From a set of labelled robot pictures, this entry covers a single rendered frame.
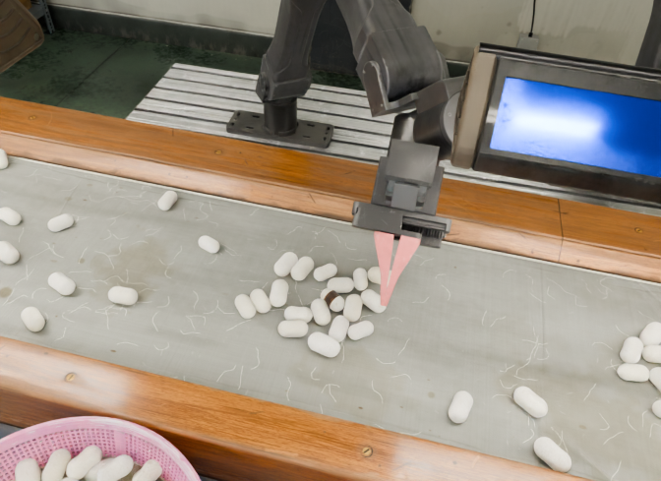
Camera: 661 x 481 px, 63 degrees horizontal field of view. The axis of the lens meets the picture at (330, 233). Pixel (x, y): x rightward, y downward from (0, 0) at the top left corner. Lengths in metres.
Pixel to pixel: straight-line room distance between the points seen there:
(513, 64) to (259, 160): 0.53
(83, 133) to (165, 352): 0.43
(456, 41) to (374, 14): 2.05
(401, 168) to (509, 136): 0.14
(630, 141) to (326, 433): 0.36
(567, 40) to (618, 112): 2.32
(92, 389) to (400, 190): 0.36
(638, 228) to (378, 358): 0.43
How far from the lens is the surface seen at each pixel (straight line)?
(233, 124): 1.08
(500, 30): 2.65
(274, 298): 0.64
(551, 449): 0.60
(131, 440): 0.58
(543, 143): 0.38
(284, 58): 0.90
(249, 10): 2.77
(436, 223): 0.56
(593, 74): 0.38
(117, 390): 0.59
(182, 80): 1.25
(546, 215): 0.82
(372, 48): 0.59
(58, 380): 0.62
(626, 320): 0.76
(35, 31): 0.54
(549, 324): 0.71
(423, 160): 0.49
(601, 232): 0.83
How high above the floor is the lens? 1.26
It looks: 44 degrees down
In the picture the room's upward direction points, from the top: 4 degrees clockwise
